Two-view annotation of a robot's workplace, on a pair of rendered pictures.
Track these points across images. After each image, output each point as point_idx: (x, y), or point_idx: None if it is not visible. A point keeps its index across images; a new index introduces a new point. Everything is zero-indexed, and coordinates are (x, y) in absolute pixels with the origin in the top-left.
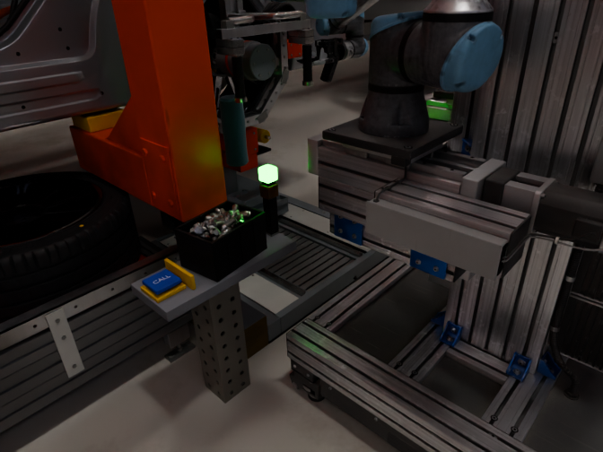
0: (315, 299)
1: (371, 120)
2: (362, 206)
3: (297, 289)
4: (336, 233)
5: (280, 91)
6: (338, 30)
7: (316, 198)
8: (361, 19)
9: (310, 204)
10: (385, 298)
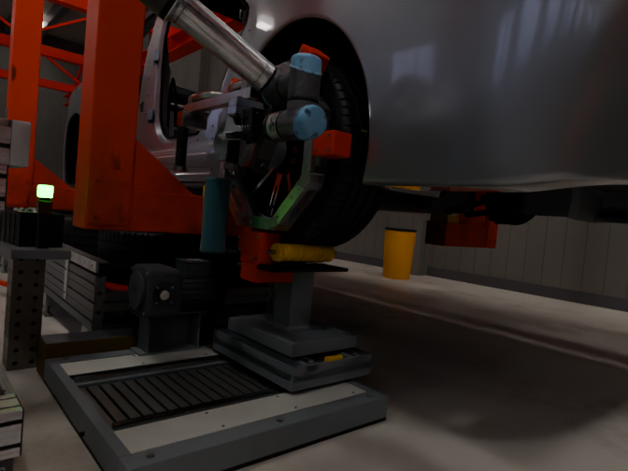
0: (62, 390)
1: None
2: None
3: (85, 376)
4: None
5: (295, 196)
6: (268, 95)
7: (401, 461)
8: (291, 71)
9: (375, 451)
10: None
